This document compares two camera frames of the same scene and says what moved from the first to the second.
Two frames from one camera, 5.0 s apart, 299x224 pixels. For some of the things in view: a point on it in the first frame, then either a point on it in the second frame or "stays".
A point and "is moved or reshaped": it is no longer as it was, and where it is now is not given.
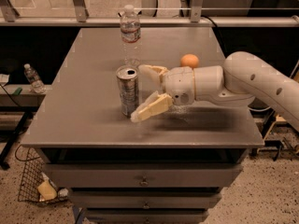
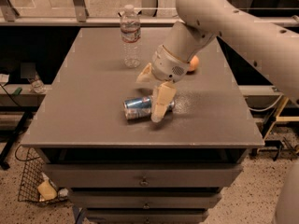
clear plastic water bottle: (130, 28) stays
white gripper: (179, 85) to (166, 64)
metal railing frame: (80, 19) stays
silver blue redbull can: (128, 80) is moved or reshaped
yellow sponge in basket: (47, 190) stays
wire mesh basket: (33, 175) stays
